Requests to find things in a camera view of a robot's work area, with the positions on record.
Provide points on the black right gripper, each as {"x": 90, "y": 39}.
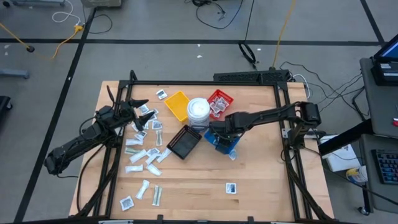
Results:
{"x": 227, "y": 129}

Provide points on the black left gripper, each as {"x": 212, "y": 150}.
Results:
{"x": 130, "y": 116}

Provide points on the neomycin ointment packet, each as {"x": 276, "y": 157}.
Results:
{"x": 219, "y": 107}
{"x": 222, "y": 101}
{"x": 215, "y": 114}

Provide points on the blue plastic mesh basket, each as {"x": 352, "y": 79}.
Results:
{"x": 207, "y": 139}

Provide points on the alcohol pad square packet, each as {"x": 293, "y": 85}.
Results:
{"x": 233, "y": 154}
{"x": 231, "y": 188}

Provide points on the white disinfecting wipes canister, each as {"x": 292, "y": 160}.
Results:
{"x": 198, "y": 112}

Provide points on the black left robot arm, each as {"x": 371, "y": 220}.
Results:
{"x": 77, "y": 140}

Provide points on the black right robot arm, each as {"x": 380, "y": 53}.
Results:
{"x": 273, "y": 116}

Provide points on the red plastic mesh basket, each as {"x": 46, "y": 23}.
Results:
{"x": 228, "y": 99}

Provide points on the green-tinted bandage strip packet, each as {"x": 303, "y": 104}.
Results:
{"x": 132, "y": 150}
{"x": 159, "y": 137}
{"x": 157, "y": 195}

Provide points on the yellow plastic basket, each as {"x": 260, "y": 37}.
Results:
{"x": 178, "y": 105}

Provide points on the black plastic mesh basket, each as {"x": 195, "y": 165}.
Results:
{"x": 184, "y": 142}

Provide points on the grey equipment base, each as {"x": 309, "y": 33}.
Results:
{"x": 101, "y": 2}

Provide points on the black desk beam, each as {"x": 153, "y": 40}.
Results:
{"x": 345, "y": 138}

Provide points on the black round floor plug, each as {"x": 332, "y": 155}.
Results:
{"x": 30, "y": 48}

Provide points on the grey equipment foot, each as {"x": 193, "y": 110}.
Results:
{"x": 14, "y": 73}

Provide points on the small white yellow canister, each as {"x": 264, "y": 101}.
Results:
{"x": 357, "y": 175}

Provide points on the grey desk with laptop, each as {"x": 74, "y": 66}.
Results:
{"x": 379, "y": 109}

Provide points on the black caster wheel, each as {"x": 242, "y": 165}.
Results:
{"x": 362, "y": 210}

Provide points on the black keyboard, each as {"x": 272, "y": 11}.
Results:
{"x": 387, "y": 166}

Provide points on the red object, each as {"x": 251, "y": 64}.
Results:
{"x": 395, "y": 122}

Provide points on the grey desk with keyboard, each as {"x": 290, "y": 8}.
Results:
{"x": 382, "y": 199}

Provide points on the black laptop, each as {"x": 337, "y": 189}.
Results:
{"x": 388, "y": 62}

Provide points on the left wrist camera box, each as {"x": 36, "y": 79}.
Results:
{"x": 122, "y": 109}

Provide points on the black aluminium table frame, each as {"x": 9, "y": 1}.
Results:
{"x": 202, "y": 83}

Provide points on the grey equipment rail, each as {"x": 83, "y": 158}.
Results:
{"x": 37, "y": 2}

